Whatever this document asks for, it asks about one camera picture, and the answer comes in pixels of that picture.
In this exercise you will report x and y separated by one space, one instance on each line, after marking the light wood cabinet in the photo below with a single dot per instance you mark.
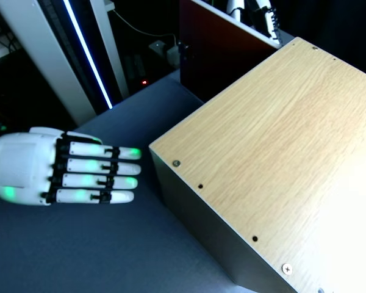
280 158

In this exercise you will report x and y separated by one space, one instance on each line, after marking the narrow white frame post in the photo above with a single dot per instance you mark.
111 45

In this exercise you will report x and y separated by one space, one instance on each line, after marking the glowing white light strip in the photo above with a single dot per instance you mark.
88 55

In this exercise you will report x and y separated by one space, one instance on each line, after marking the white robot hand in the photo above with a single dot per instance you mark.
21 164
270 21

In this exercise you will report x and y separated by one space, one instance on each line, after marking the black power strip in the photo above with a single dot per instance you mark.
135 68

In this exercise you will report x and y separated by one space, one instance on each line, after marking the wide white frame post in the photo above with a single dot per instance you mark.
45 58

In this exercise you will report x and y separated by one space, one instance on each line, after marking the white shelf board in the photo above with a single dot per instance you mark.
0 50

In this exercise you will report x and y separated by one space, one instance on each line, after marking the cabinet door with white edge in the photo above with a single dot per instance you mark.
219 49

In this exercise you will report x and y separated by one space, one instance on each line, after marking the grey power adapter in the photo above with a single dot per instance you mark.
166 50

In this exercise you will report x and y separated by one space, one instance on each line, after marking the grey table cloth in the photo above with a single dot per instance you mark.
88 244

